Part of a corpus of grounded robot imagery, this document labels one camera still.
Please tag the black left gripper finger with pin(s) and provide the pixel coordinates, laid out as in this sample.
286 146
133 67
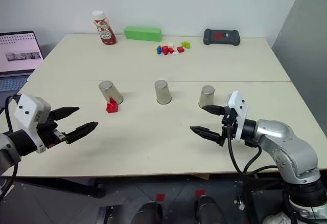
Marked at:
65 111
81 130

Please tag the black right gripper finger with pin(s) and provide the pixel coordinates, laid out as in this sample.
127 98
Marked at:
207 133
214 109

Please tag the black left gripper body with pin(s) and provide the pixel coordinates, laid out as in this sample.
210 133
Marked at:
49 132

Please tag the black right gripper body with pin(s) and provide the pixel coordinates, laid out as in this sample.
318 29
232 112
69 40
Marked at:
228 124

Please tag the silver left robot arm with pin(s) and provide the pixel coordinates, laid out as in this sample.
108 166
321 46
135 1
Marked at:
14 143

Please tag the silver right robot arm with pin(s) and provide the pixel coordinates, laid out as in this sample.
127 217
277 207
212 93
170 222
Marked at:
288 144

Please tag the steel cup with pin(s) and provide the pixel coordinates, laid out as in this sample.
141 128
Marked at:
111 92
206 96
162 92

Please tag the large red toy block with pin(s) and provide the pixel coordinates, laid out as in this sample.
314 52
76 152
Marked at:
112 107

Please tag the red floor tape square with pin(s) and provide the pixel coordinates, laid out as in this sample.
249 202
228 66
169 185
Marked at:
160 197
200 193

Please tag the red toy brick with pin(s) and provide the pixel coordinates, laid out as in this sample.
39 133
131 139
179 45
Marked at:
180 49
171 50
165 50

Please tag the green toy brick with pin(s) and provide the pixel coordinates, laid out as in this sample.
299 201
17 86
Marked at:
186 45

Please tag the black handheld device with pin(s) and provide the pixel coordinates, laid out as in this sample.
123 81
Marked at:
222 36

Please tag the open laptop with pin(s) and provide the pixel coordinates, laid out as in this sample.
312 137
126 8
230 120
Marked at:
18 52

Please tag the dark rounded shape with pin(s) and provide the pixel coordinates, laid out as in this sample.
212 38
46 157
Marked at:
210 211
149 213

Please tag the ketchup bottle with white cap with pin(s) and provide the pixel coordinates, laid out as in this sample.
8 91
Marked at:
105 29

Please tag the green rectangular box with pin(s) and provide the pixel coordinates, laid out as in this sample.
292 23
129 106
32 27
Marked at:
142 33

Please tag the white crumpled cloth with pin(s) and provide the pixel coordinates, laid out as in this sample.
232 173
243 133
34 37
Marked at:
277 219

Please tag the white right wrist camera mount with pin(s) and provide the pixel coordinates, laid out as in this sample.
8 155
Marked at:
238 106

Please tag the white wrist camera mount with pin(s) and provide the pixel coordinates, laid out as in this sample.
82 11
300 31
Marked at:
26 114
238 106

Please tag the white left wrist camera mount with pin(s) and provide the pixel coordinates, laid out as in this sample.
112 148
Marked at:
26 114

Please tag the black table frame bar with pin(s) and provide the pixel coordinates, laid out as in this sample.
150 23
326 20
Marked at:
64 184

